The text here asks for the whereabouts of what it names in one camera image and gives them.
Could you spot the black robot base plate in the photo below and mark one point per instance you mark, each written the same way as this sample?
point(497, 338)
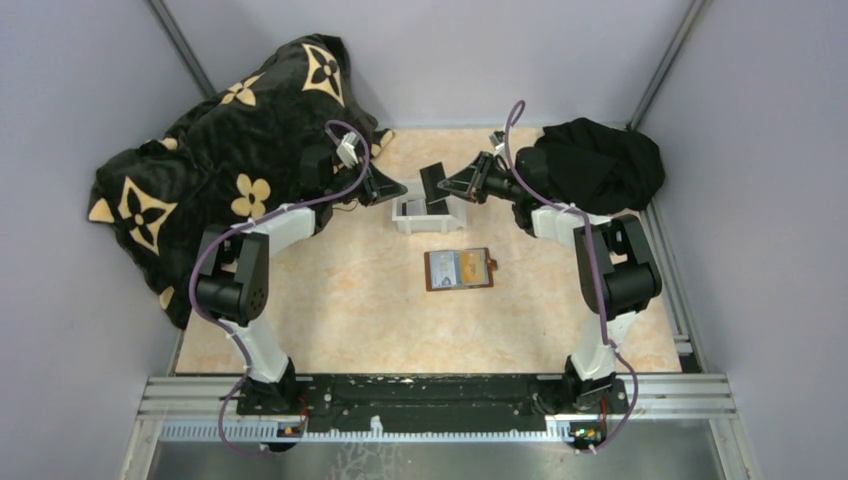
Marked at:
point(428, 404)

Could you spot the black crumpled cloth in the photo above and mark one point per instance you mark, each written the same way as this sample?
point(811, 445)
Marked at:
point(600, 169)

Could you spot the white plastic card box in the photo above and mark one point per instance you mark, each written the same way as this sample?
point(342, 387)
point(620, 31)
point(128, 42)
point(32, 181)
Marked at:
point(410, 216)

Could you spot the black credit card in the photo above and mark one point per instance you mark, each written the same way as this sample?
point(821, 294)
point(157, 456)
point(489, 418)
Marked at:
point(431, 176)

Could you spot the silver VIP card in holder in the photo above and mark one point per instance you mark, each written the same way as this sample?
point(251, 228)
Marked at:
point(443, 270)

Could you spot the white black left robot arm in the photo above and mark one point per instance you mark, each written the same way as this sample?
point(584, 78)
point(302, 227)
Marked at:
point(231, 280)

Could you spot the brown leather card holder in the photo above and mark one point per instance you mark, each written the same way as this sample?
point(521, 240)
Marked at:
point(492, 265)

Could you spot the black floral plush blanket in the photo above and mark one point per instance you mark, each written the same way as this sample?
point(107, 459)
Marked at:
point(232, 157)

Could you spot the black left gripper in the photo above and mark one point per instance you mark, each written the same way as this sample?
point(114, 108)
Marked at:
point(380, 187)

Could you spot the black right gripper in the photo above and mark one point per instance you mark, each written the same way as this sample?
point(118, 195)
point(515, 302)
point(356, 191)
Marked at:
point(470, 182)

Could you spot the aluminium frame rail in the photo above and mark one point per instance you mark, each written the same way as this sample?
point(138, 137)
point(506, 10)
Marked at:
point(202, 408)

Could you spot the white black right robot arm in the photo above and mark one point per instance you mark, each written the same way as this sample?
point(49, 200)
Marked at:
point(617, 272)

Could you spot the gold credit card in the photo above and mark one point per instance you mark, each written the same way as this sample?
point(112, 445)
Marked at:
point(474, 269)

